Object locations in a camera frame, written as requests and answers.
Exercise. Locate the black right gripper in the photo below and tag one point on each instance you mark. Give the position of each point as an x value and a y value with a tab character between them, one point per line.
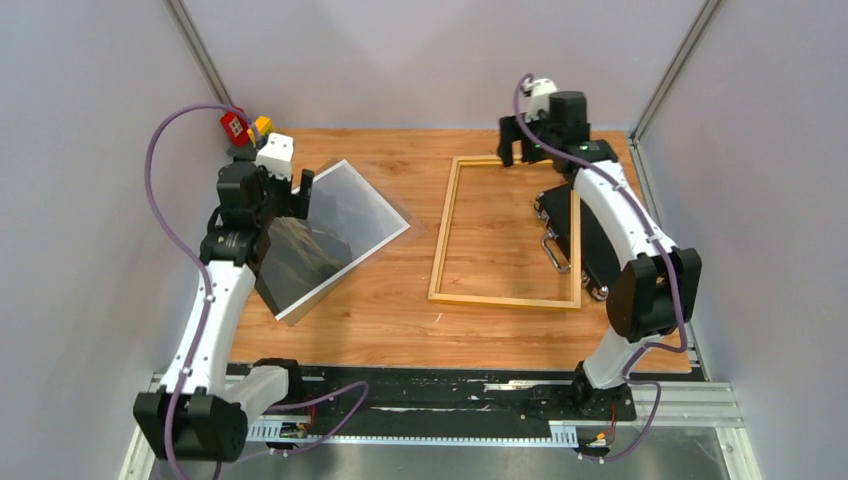
510	130

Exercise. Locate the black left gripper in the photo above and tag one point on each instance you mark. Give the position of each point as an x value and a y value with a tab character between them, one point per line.
293	205

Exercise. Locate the landscape photo print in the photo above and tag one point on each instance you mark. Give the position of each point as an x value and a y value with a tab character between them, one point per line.
331	232

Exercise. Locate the clear acrylic sheet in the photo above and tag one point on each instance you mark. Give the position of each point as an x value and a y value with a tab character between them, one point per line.
344	232

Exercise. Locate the light wooden picture frame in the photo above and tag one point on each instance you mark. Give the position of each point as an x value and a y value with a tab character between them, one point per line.
491	248

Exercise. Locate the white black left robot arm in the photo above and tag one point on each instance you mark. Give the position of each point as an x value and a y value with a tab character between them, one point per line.
193	415

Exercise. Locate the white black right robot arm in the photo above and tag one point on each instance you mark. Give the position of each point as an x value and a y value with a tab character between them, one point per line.
652	291

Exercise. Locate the yellow toy house block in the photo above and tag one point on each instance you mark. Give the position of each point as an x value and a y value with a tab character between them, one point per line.
259	130

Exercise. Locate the red toy house block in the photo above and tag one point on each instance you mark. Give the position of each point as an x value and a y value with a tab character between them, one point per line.
236	129

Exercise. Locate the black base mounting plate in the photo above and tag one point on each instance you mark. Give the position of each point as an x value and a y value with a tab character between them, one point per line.
448	403

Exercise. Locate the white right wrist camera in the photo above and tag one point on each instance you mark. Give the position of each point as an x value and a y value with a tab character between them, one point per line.
538	92

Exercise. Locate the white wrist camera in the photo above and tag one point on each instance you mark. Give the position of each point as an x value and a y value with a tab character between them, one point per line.
538	92
276	156

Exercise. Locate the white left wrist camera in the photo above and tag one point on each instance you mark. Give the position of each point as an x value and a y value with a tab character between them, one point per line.
276	156

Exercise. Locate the grey toy base plate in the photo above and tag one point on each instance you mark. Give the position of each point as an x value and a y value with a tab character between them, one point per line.
247	152

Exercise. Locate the aluminium rail right table edge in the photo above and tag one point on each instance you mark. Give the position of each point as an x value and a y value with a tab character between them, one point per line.
675	182

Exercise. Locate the aluminium front rail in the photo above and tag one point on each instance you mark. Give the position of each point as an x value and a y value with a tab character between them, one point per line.
665	405

